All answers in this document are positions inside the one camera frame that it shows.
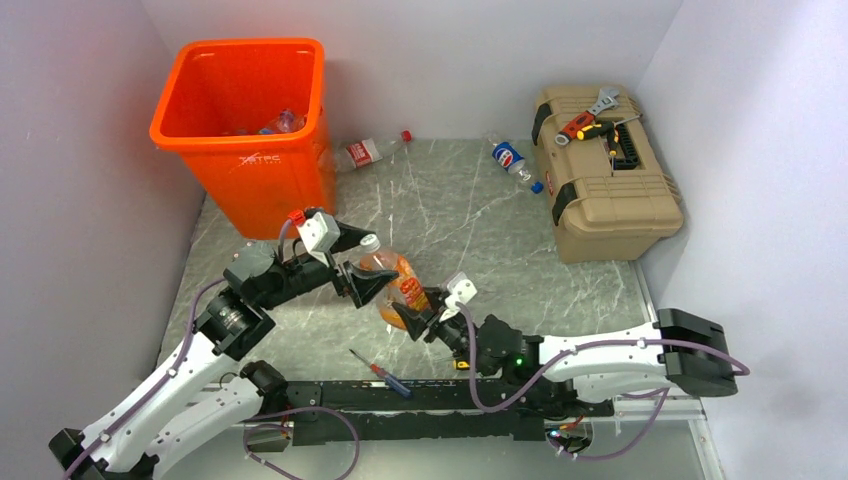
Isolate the pepsi label bottle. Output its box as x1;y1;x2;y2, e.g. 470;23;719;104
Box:
486;133;533;186

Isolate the red blue screwdriver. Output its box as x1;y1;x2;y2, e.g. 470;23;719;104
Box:
349;349;413;399

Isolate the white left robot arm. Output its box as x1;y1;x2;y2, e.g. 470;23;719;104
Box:
49;210;398;479

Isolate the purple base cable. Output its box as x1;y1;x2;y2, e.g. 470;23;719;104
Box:
242;405;360;480

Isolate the blue label clear bottle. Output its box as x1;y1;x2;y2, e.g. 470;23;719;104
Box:
223;109;307;136

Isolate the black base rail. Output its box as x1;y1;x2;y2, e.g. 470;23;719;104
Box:
221;376;614;446

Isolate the crushed orange label bottle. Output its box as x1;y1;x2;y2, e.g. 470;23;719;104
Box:
360;234;430;330

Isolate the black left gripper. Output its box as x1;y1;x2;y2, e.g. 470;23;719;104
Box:
258;219;398;310

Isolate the silver adjustable wrench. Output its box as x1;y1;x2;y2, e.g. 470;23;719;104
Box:
586;86;620;117

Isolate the red label clear bottle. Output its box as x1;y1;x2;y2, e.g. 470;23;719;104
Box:
334;130;413;173

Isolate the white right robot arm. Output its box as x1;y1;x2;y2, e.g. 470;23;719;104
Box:
392;282;751;415

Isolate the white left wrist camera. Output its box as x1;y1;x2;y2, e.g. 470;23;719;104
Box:
288;209;341;267

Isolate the orange plastic bin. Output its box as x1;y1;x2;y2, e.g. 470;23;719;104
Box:
149;38;337;239

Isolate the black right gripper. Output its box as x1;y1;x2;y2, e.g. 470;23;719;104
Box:
392;285;491;377

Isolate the tan plastic toolbox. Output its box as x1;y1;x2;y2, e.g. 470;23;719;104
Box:
531;85;684;264

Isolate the yellow black screwdriver on toolbox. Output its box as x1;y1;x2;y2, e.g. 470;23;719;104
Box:
576;115;641;140

